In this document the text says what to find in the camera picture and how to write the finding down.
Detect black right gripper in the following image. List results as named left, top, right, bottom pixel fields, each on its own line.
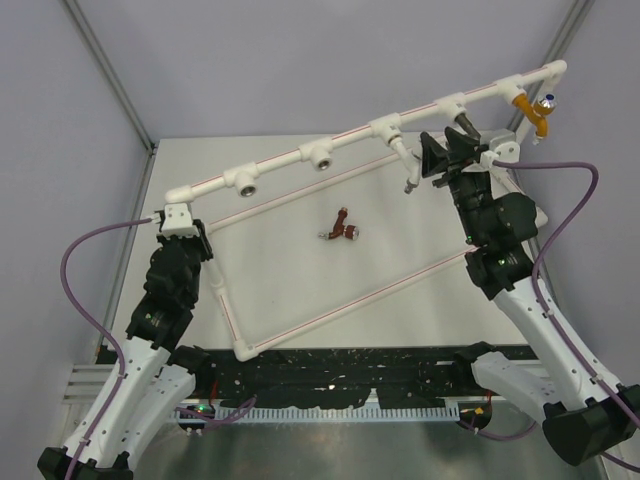
left=422, top=126, right=494, bottom=243

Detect white plastic faucet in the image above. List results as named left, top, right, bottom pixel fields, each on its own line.
left=388, top=135, right=421, bottom=195

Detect white PVC pipe frame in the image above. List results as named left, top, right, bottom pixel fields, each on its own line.
left=164, top=61, right=566, bottom=362

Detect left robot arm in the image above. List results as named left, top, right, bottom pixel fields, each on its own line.
left=37, top=214, right=214, bottom=479

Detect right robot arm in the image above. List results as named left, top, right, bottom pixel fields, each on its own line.
left=420, top=127, right=639, bottom=466

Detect grey lever faucet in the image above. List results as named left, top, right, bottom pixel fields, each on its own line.
left=453, top=111, right=481, bottom=141

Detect orange faucet chrome knob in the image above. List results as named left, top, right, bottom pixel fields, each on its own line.
left=512, top=93, right=557, bottom=145

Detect dark red faucet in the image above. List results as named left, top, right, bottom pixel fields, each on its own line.
left=317, top=207, right=360, bottom=241

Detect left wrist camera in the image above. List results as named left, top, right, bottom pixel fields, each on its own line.
left=156, top=203, right=197, bottom=238

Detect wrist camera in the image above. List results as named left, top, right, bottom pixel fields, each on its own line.
left=481, top=129, right=520, bottom=164
left=156, top=203, right=197, bottom=238

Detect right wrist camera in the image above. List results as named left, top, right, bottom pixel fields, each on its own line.
left=481, top=129, right=520, bottom=164

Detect aluminium frame rails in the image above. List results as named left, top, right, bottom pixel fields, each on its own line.
left=63, top=365, right=112, bottom=404

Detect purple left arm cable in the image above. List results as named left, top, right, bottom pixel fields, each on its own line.
left=59, top=214, right=261, bottom=480

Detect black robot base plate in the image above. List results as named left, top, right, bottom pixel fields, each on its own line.
left=187, top=347, right=488, bottom=410

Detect slotted white cable duct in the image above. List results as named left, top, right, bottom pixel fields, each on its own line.
left=237, top=403, right=460, bottom=424

